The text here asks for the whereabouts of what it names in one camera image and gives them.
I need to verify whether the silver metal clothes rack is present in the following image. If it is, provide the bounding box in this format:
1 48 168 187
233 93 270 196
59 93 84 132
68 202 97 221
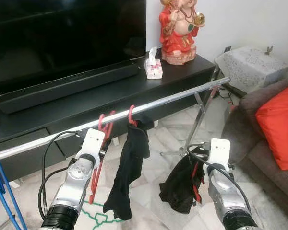
0 76 231 163

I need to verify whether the white lace covered box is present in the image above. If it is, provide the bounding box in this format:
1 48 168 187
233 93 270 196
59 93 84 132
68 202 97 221
214 46 288 94

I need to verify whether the dark brown fabric sofa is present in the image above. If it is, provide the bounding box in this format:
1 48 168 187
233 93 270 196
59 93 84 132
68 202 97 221
221 74 288 222

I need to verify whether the black shirt with logo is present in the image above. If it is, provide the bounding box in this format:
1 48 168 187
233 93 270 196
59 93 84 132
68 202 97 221
103 119 155 221

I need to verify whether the red robed figurine statue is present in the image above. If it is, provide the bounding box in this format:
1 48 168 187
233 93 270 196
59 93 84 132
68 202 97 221
158 0 206 66

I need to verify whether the red plastic clothes hanger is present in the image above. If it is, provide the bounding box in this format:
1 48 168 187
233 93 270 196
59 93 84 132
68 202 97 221
128 104 141 127
89 111 117 205

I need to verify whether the green clothes hanger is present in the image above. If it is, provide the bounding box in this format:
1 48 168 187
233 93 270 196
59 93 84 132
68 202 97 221
79 201 124 230

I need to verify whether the blue clothes hanger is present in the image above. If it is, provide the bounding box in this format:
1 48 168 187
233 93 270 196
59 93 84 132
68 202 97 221
0 149 28 230

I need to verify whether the black shirt with red trim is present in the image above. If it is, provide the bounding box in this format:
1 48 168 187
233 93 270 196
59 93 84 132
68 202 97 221
159 146 210 214

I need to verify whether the red cushion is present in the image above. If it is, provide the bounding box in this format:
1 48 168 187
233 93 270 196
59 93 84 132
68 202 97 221
255 81 288 171

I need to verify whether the black low tv cabinet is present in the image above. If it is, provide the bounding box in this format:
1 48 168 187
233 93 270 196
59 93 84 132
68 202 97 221
0 53 217 183

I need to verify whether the black flat television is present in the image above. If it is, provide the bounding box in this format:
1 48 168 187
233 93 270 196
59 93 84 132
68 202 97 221
0 0 147 97

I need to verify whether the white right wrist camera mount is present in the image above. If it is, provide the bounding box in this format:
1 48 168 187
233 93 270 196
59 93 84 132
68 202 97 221
208 138 231 174

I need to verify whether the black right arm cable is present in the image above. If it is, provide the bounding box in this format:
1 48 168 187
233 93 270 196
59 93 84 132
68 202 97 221
186 143 254 215

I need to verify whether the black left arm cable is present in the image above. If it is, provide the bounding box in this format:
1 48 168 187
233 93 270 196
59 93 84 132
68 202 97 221
37 130 93 220

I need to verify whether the black power adapter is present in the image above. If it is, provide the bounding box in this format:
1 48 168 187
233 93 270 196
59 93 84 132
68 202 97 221
216 85 246 99

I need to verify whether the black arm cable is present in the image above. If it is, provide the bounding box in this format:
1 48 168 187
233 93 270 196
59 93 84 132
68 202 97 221
37 130 93 220
186 143 254 215

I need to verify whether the black soundbar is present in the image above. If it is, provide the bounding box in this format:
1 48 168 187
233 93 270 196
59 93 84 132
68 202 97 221
0 61 141 115

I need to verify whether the white pink tissue box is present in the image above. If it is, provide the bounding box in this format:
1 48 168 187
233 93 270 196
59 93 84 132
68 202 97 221
144 46 164 80

